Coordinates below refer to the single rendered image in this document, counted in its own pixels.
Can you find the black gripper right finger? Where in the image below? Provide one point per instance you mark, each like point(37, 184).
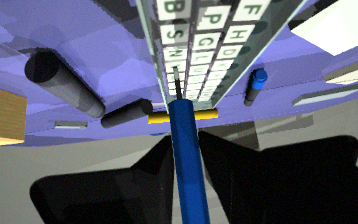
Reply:
point(247, 181)

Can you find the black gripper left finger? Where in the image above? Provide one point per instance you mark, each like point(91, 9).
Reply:
point(143, 191)

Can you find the grey keyboard with white letter keys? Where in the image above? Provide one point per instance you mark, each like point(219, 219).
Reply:
point(209, 44)

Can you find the blue stylus with grey tip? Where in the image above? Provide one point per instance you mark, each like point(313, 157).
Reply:
point(188, 163)

